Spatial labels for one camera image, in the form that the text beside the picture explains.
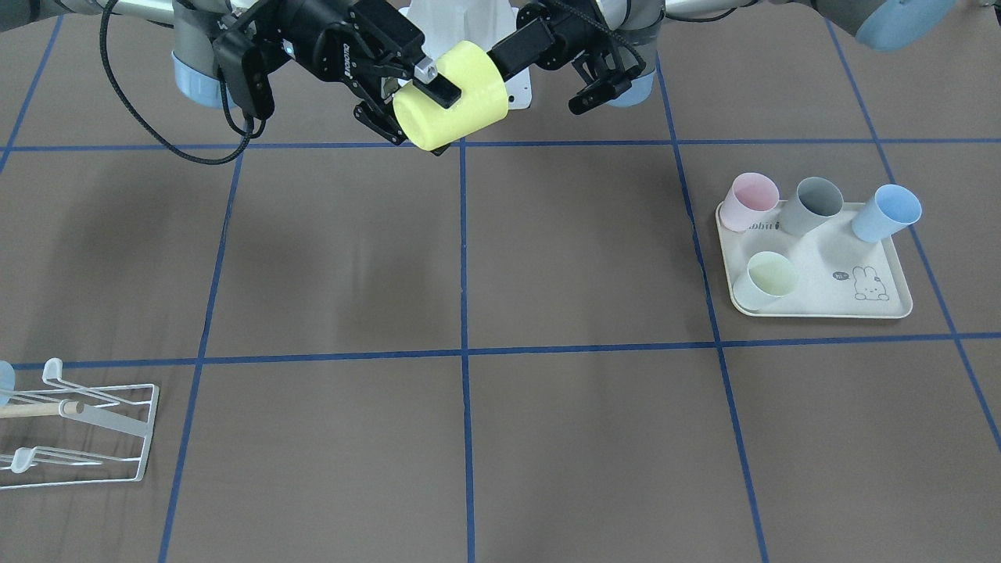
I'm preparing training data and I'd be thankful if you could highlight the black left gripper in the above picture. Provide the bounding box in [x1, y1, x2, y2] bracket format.
[487, 1, 647, 115]

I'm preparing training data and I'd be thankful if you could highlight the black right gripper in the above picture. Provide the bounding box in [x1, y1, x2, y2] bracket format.
[266, 1, 461, 146]

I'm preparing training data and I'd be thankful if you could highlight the yellow plastic cup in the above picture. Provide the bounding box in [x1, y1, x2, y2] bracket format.
[392, 40, 510, 152]

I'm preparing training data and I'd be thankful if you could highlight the pale green white cup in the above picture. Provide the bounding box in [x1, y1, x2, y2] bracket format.
[732, 252, 798, 311]

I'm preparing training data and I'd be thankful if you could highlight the light blue plastic cup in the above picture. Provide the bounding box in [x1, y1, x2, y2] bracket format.
[0, 360, 16, 407]

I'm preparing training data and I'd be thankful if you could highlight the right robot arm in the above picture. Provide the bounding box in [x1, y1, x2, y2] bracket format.
[2, 1, 461, 150]

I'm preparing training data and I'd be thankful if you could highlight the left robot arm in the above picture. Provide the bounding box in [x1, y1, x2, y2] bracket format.
[489, 1, 954, 115]

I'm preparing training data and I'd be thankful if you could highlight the pink plastic cup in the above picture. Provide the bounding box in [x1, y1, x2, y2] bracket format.
[719, 172, 780, 232]

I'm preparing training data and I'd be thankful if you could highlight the grey plastic cup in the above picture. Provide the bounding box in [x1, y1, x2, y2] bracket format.
[778, 176, 845, 238]

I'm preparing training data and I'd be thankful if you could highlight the cream rabbit tray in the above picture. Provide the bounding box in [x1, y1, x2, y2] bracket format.
[714, 202, 914, 318]

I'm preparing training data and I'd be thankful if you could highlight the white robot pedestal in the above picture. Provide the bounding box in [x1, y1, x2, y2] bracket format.
[399, 0, 534, 110]

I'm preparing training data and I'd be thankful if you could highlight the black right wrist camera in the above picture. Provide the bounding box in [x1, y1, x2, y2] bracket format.
[212, 30, 274, 120]

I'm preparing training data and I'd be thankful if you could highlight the white wire cup rack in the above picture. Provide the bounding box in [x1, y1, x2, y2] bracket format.
[2, 357, 161, 491]

